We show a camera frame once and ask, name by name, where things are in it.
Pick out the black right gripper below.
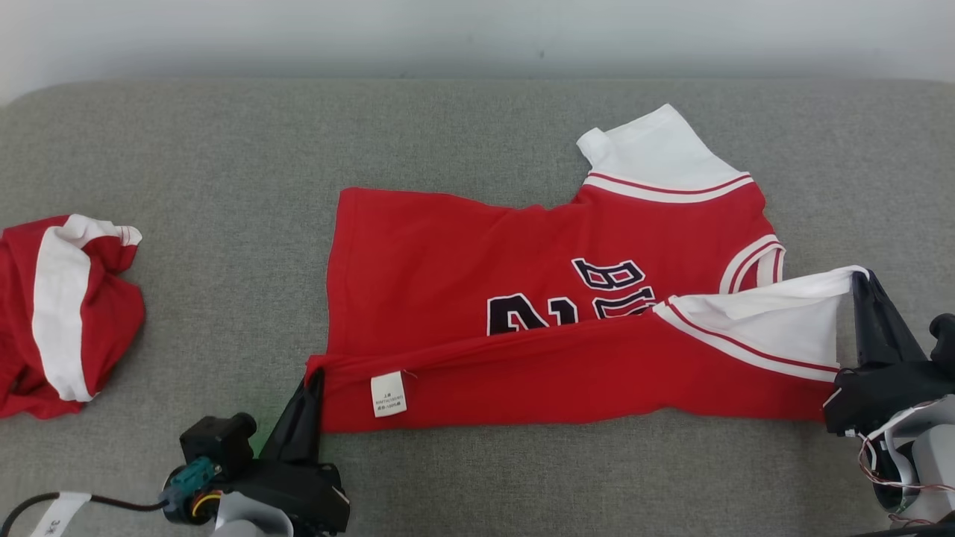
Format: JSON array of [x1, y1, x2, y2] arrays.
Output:
[[822, 271, 955, 439]]

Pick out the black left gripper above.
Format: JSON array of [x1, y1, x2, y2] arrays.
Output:
[[222, 369, 352, 536]]

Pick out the red white basketball jersey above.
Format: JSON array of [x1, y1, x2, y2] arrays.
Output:
[[305, 103, 871, 434]]

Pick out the red white shorts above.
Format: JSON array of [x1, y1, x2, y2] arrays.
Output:
[[0, 213, 147, 421]]

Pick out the teal left camera connector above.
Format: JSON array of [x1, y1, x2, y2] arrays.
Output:
[[160, 456, 222, 517]]

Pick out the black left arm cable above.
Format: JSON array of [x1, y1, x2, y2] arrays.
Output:
[[0, 490, 169, 537]]

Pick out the white cable label tag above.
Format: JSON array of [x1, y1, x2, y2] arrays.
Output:
[[29, 492, 93, 537]]

